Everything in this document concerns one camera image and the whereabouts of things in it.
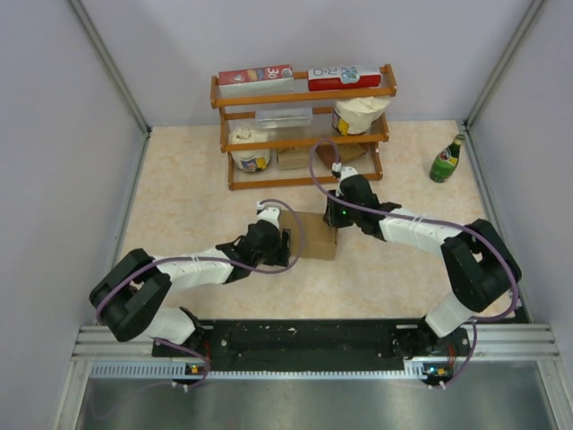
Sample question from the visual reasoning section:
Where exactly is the brown cardboard box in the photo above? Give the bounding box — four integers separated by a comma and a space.
278, 211, 338, 261

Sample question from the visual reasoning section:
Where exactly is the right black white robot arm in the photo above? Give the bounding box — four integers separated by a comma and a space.
323, 174, 522, 358

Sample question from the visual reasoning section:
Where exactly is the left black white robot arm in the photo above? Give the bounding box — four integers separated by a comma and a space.
89, 220, 291, 356

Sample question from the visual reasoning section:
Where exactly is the red white wrap box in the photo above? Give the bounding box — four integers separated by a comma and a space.
307, 65, 381, 91

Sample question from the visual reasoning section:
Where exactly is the red white foil box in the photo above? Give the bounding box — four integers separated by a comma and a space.
218, 64, 295, 98

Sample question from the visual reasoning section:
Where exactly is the red-brown scouring pad pack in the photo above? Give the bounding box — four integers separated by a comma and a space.
313, 142, 369, 170

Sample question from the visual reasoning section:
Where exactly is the beige sponge pack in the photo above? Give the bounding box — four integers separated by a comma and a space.
277, 147, 309, 170

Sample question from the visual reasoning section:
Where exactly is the orange wooden shelf rack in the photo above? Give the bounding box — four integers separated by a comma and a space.
210, 64, 398, 193

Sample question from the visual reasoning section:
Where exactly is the lower toilet paper roll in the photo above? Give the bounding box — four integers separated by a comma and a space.
228, 125, 271, 173

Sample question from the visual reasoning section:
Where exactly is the toilet paper roll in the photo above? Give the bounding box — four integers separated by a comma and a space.
228, 125, 271, 173
332, 96, 391, 136

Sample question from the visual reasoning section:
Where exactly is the upper toilet paper roll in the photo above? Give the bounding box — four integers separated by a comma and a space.
332, 96, 391, 136

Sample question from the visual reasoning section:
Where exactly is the clear plastic container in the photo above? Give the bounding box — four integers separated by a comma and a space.
255, 107, 313, 130

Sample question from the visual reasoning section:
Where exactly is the green glass bottle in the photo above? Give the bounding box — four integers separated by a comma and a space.
429, 133, 466, 184

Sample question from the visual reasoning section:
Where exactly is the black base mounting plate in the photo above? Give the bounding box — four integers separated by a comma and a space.
151, 318, 474, 372

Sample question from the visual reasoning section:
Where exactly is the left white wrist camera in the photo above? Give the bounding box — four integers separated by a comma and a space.
256, 202, 281, 228

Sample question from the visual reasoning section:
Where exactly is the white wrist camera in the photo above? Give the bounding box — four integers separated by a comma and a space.
331, 162, 358, 182
256, 202, 281, 228

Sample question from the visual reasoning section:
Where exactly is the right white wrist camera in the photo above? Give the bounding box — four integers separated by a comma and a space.
331, 162, 358, 182

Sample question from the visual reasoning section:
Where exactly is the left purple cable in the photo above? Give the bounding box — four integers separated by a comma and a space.
96, 198, 308, 391

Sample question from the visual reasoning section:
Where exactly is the purple cable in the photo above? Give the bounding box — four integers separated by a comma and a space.
309, 139, 520, 390
96, 198, 308, 391

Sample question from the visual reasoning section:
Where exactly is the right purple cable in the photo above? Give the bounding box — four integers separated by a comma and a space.
309, 139, 520, 390

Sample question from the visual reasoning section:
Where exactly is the grey slotted cable duct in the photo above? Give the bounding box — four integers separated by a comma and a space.
90, 357, 453, 381

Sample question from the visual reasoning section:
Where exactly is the aluminium frame rail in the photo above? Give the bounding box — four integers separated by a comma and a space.
72, 324, 560, 361

